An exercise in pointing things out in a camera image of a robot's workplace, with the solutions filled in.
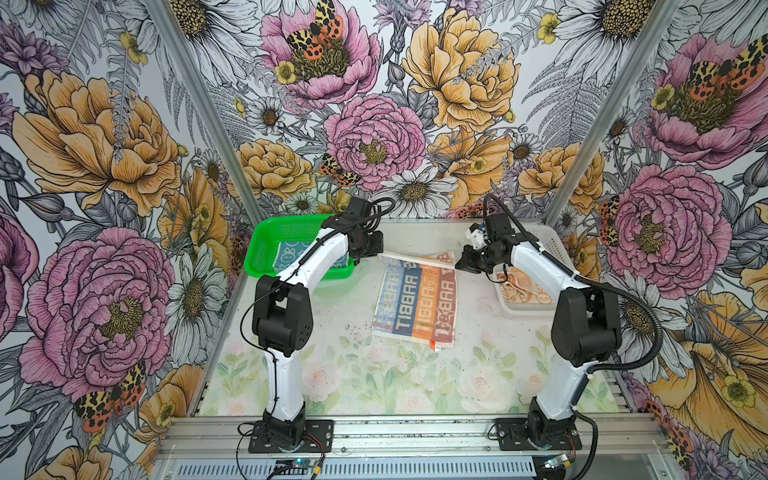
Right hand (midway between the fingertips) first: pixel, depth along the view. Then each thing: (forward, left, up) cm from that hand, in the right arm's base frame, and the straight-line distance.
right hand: (459, 271), depth 92 cm
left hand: (+5, +25, +3) cm, 26 cm away
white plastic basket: (+14, -36, -5) cm, 39 cm away
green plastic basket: (+22, +63, -2) cm, 67 cm away
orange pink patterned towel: (-2, -20, -7) cm, 21 cm away
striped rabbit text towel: (-2, +12, -12) cm, 17 cm away
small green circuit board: (-47, -17, -13) cm, 51 cm away
